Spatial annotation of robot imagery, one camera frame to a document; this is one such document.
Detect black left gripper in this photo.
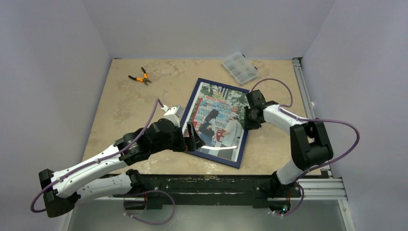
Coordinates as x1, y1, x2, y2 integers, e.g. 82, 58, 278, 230
152, 122, 204, 154

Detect colour photo print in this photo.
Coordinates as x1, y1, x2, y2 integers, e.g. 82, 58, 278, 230
184, 81, 249, 163

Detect blue wooden picture frame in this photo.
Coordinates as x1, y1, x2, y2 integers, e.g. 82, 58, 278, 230
179, 77, 251, 169

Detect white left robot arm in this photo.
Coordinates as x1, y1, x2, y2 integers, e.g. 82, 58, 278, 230
38, 118, 205, 218

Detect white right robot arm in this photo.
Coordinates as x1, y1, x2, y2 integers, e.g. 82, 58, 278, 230
244, 90, 333, 196

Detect clear plastic screw box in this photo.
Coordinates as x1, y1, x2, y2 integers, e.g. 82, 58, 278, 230
221, 52, 259, 85

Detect orange black pliers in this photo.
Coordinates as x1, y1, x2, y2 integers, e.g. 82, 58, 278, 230
128, 67, 151, 86

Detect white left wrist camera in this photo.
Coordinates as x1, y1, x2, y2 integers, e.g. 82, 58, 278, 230
161, 105, 184, 127

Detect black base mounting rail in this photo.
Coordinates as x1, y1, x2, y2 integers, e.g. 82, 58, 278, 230
114, 172, 302, 210

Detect aluminium right side rail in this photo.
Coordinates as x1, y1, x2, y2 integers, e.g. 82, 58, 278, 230
292, 58, 347, 201

